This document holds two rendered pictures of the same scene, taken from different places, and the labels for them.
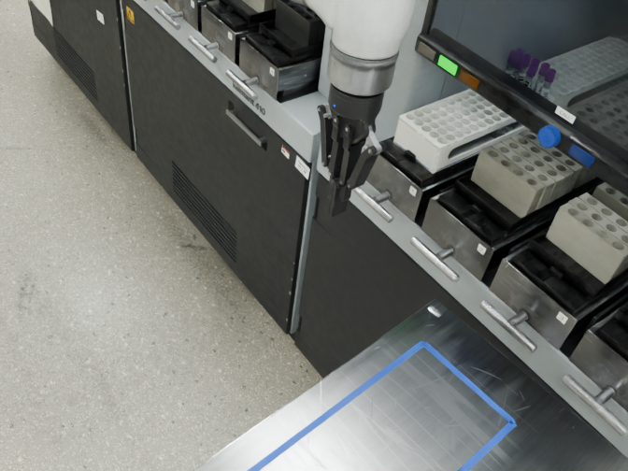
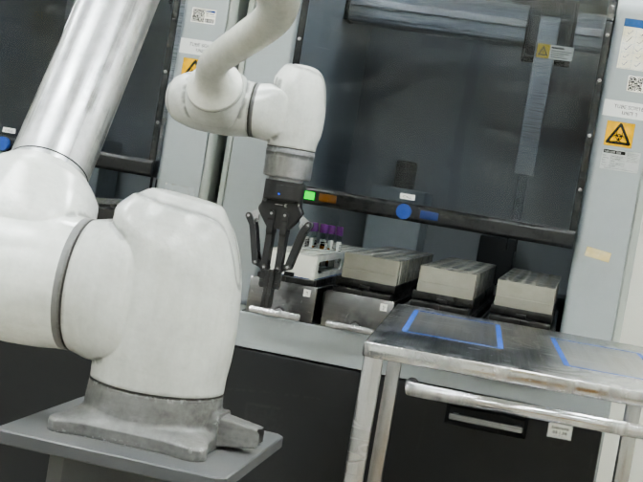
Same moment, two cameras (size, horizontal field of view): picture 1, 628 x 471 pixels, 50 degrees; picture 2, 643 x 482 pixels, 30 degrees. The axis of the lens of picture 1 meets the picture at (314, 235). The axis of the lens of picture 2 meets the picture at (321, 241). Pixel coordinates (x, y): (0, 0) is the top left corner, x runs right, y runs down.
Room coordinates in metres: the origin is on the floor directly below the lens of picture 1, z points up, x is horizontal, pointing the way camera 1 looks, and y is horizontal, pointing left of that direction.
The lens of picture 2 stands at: (-1.05, 1.19, 1.02)
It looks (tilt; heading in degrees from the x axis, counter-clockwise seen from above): 3 degrees down; 325
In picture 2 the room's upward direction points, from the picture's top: 9 degrees clockwise
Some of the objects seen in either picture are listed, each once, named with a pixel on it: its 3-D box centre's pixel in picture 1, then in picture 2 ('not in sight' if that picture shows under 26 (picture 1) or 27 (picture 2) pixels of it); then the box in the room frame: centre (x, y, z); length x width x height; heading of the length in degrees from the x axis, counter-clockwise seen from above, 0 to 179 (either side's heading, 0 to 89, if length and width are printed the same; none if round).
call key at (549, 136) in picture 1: (549, 136); (403, 211); (0.77, -0.29, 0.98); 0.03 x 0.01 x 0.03; 43
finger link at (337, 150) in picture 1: (341, 144); (269, 239); (0.81, -0.02, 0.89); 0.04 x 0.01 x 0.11; 133
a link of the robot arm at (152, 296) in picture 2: not in sight; (163, 287); (0.15, 0.54, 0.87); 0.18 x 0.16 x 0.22; 47
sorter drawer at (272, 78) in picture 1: (378, 30); not in sight; (1.39, -0.08, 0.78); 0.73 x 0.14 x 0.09; 133
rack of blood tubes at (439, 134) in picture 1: (475, 121); (306, 264); (1.00, -0.25, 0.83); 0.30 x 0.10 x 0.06; 133
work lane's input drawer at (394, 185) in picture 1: (516, 125); (317, 286); (1.09, -0.35, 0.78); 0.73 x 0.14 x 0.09; 133
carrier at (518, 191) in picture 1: (506, 182); (370, 271); (0.82, -0.28, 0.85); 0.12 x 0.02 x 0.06; 43
